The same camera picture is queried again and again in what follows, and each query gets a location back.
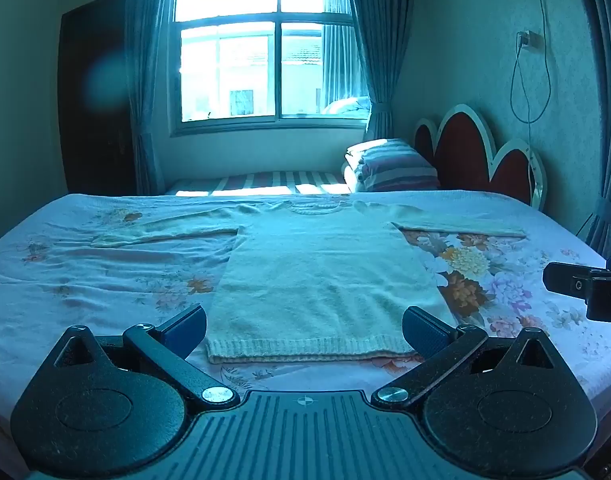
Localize thin wall cable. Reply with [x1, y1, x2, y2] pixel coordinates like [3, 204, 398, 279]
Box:
[509, 0, 553, 126]

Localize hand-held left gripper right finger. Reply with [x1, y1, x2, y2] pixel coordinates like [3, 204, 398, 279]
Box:
[370, 305, 562, 409]

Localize blue pleated curtain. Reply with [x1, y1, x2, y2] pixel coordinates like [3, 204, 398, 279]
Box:
[570, 0, 611, 261]

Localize striped pillow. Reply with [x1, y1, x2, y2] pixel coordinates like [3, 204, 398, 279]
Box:
[358, 139, 441, 192]

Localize window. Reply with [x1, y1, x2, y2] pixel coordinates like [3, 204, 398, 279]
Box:
[168, 0, 371, 136]

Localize dark wooden wardrobe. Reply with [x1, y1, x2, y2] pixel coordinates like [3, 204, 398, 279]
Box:
[58, 0, 136, 196]

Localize blue window curtain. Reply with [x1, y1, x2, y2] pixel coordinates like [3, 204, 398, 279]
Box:
[126, 0, 174, 196]
[323, 0, 416, 143]

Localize bedding on windowsill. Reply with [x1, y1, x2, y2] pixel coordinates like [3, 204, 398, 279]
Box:
[321, 96, 372, 116]

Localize red heart-shaped headboard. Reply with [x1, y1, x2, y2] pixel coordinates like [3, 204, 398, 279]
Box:
[413, 104, 549, 211]

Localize floral bed sheet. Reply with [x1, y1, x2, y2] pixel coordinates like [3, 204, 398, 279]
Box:
[0, 189, 611, 461]

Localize striped bed mattress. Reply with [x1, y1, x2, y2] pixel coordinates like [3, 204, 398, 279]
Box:
[164, 170, 353, 197]

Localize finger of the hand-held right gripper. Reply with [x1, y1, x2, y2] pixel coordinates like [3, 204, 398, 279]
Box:
[543, 261, 593, 306]

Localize cream knit sweater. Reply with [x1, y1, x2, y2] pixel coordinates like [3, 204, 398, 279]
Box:
[90, 199, 529, 365]

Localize folded white quilt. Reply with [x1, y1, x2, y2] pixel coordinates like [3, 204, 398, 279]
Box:
[341, 141, 373, 193]

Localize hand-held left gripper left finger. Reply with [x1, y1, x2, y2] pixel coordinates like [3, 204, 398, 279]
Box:
[52, 304, 241, 411]

